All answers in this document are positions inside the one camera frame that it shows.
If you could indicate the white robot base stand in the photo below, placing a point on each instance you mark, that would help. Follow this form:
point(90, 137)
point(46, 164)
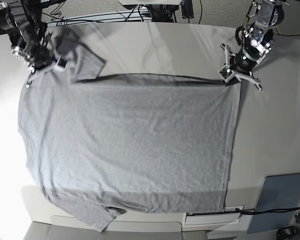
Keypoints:
point(161, 10)

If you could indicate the black device bottom right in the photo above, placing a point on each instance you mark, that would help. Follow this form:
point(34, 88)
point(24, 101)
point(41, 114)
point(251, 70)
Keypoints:
point(287, 233)

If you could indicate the grey T-shirt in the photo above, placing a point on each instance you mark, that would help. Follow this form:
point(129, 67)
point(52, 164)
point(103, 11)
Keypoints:
point(97, 146)

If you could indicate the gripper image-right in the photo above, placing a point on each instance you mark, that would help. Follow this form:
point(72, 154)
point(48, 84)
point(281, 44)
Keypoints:
point(243, 62)

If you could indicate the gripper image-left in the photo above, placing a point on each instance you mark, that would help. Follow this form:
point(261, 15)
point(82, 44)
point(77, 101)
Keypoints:
point(39, 57)

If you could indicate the white table cable grommet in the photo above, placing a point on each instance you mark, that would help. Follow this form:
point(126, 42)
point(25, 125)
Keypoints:
point(227, 216)

